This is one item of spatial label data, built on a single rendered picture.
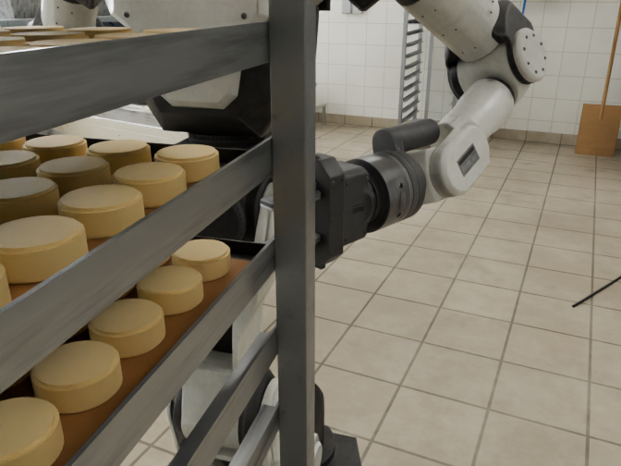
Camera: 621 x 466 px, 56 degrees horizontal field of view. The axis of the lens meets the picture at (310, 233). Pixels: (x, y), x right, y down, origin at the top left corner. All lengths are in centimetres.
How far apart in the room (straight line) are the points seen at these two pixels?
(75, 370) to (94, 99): 17
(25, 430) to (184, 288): 16
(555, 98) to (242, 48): 535
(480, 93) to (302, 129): 44
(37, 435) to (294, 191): 27
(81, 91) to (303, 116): 24
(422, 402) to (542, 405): 40
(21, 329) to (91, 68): 11
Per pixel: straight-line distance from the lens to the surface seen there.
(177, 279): 46
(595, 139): 548
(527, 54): 90
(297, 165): 48
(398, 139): 71
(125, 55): 30
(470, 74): 93
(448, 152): 72
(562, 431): 207
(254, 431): 62
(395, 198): 65
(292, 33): 46
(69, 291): 27
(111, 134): 228
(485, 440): 196
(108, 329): 41
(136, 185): 40
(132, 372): 40
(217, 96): 80
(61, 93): 26
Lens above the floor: 127
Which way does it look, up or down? 22 degrees down
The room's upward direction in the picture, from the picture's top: straight up
